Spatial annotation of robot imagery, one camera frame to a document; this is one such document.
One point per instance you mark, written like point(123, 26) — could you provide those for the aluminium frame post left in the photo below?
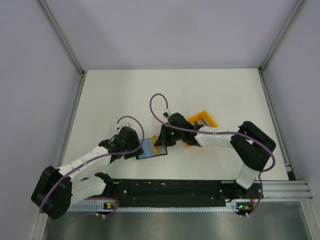
point(60, 36)

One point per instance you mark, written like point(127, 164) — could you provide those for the credit card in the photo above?
point(154, 149)

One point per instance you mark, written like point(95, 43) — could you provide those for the grey slotted cable duct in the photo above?
point(99, 206)

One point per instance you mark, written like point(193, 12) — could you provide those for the yellow plastic bin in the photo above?
point(203, 114)

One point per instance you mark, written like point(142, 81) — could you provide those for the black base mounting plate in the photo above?
point(159, 193)

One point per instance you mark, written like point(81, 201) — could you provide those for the aluminium frame post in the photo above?
point(60, 36)
point(297, 8)

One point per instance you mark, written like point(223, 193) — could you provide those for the aluminium frame post right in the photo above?
point(297, 8)

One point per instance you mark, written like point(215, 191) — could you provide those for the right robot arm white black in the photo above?
point(252, 145)

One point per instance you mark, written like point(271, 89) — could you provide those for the stack of cards in bin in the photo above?
point(202, 121)

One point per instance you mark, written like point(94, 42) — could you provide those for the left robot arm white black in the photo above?
point(59, 188)

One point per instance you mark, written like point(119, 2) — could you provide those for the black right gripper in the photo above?
point(163, 140)

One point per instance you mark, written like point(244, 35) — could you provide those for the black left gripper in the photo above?
point(135, 142)

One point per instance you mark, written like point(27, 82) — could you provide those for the aluminium frame rail front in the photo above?
point(277, 191)

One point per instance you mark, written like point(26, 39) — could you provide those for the black leather card holder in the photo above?
point(150, 150)

